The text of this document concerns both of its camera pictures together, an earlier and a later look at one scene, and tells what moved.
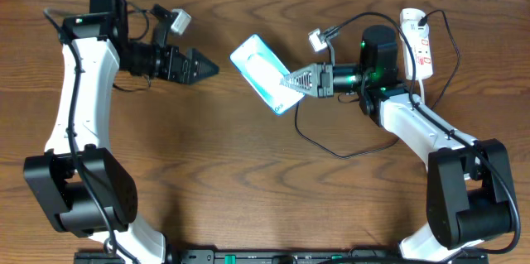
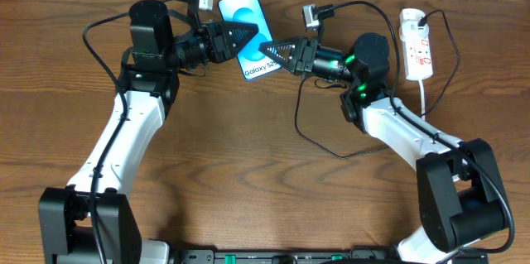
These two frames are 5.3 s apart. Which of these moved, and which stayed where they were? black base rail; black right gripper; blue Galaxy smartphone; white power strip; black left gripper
Moved: black right gripper; black left gripper; blue Galaxy smartphone
Stayed: black base rail; white power strip
